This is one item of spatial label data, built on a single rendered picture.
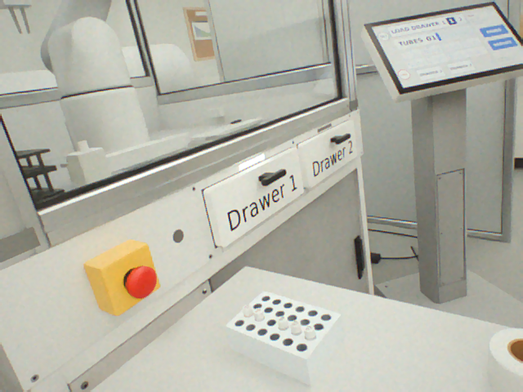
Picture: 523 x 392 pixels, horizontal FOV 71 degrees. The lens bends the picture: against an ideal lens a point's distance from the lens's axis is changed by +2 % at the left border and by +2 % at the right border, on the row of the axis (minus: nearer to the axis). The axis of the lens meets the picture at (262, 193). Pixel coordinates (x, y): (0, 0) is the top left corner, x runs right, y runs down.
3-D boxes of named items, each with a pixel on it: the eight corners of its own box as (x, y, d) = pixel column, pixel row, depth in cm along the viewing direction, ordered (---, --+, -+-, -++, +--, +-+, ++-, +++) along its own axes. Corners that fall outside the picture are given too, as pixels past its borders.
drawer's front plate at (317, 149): (357, 156, 108) (353, 119, 105) (309, 189, 87) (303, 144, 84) (351, 156, 109) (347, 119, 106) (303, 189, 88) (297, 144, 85)
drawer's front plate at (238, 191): (304, 192, 85) (297, 147, 82) (222, 249, 64) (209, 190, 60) (297, 192, 86) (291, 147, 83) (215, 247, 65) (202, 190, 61)
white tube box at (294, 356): (344, 338, 46) (341, 314, 45) (310, 387, 40) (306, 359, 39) (267, 312, 54) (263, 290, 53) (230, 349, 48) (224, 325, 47)
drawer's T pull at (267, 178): (288, 174, 73) (286, 167, 72) (265, 187, 67) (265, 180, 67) (273, 174, 75) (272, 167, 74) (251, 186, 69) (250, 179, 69)
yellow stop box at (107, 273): (165, 288, 50) (151, 242, 48) (119, 320, 45) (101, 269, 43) (143, 281, 53) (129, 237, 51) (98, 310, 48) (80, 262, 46)
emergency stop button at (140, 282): (163, 288, 47) (155, 261, 46) (137, 306, 44) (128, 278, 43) (149, 283, 49) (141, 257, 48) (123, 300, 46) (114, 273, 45)
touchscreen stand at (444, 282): (551, 327, 139) (573, 44, 108) (445, 362, 132) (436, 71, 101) (456, 267, 186) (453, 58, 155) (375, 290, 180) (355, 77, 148)
